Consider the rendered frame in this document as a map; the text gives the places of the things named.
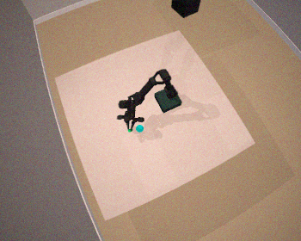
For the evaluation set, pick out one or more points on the cyan circle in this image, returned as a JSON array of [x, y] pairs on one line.
[[139, 128]]

